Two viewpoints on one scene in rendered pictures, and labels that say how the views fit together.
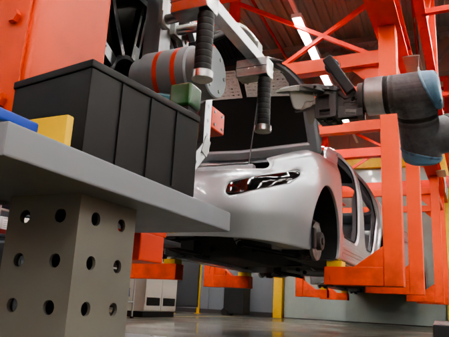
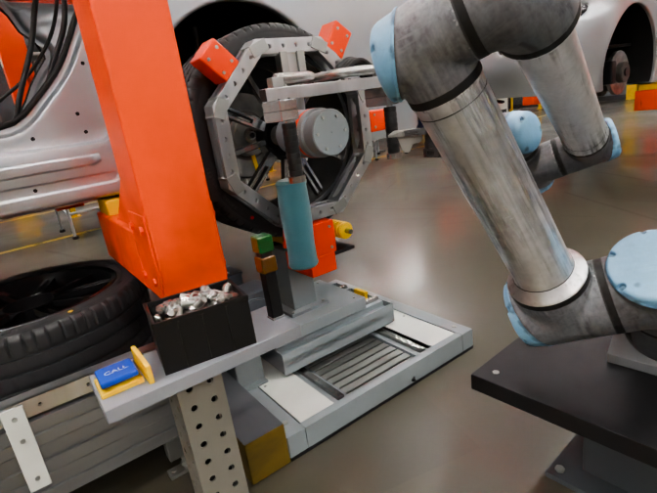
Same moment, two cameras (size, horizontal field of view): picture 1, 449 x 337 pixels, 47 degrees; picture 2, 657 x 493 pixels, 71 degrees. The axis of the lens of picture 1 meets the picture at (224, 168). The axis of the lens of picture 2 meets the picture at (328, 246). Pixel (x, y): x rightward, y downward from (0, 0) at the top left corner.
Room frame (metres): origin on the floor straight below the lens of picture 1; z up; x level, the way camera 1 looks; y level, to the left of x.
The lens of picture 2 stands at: (-0.01, -0.58, 0.93)
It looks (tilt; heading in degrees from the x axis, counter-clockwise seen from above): 17 degrees down; 30
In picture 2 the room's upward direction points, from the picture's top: 8 degrees counter-clockwise
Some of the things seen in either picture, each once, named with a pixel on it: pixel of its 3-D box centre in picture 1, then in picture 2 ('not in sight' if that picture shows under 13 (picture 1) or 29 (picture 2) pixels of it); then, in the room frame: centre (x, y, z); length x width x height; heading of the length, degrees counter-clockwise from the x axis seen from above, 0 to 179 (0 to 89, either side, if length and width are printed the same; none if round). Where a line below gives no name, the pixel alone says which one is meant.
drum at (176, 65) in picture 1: (177, 77); (310, 133); (1.20, 0.13, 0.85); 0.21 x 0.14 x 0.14; 64
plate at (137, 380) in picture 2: not in sight; (118, 380); (0.47, 0.23, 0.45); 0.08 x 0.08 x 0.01; 64
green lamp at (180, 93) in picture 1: (185, 97); (262, 243); (0.80, 0.07, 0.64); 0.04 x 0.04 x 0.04; 64
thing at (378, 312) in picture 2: not in sight; (315, 322); (1.35, 0.32, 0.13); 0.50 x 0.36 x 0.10; 154
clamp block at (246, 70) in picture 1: (254, 69); (381, 96); (1.29, -0.07, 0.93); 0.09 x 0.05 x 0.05; 64
